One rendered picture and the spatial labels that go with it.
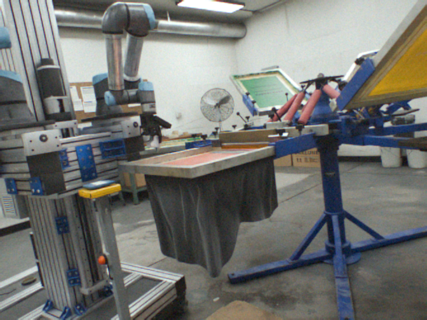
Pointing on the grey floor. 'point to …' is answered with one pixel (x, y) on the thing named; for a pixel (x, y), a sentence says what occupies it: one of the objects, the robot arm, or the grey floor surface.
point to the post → (123, 310)
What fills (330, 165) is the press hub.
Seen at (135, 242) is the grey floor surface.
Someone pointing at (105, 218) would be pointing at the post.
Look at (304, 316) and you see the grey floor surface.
